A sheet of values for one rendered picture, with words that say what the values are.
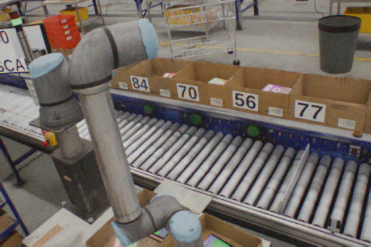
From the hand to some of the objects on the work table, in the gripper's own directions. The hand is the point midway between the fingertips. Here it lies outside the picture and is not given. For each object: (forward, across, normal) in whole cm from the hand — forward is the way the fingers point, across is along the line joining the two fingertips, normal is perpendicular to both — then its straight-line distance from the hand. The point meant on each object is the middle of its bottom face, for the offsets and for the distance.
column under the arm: (+4, -2, +76) cm, 76 cm away
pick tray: (+4, +8, +2) cm, 9 cm away
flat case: (+3, +17, +3) cm, 18 cm away
